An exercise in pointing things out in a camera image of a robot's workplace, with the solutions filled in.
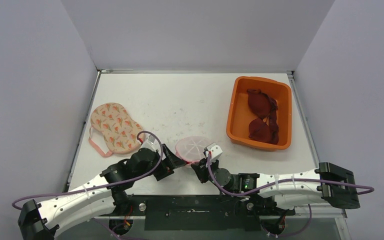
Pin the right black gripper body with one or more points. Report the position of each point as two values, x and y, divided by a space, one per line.
200 170

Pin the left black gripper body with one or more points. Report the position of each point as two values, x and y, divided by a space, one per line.
164 168

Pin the white mesh pink-trimmed laundry bag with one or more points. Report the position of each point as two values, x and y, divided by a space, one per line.
191 149

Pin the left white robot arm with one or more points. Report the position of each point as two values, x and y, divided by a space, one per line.
102 195

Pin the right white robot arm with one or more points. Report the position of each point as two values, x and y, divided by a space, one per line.
328 183

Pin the floral beige bra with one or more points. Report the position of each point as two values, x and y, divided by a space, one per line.
120 132

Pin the dark red bra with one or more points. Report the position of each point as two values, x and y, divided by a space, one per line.
264 128

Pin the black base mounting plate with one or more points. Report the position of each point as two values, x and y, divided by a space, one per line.
200 212

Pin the orange plastic basin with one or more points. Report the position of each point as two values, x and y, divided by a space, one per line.
240 115

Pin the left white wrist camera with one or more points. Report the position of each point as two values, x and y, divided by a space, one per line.
150 143

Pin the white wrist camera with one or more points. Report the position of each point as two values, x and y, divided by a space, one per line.
212 152
150 143

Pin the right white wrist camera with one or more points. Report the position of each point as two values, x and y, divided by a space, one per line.
212 152

